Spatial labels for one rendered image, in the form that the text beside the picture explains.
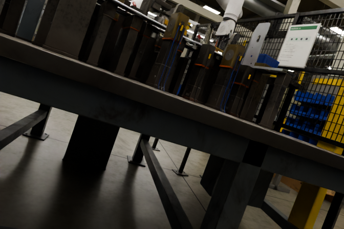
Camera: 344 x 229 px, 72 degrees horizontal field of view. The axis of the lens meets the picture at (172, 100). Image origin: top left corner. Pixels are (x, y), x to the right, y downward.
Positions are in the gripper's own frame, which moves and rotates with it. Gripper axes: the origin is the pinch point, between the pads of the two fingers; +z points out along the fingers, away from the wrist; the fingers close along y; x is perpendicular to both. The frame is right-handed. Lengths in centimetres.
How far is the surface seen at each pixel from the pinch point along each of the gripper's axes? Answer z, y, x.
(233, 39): -0.8, 17.8, -7.0
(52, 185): 107, -19, -61
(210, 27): -12.2, -16.1, 0.0
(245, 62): 0.7, -1.7, 26.4
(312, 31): -33, 17, 54
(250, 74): 13.5, 24.0, 7.0
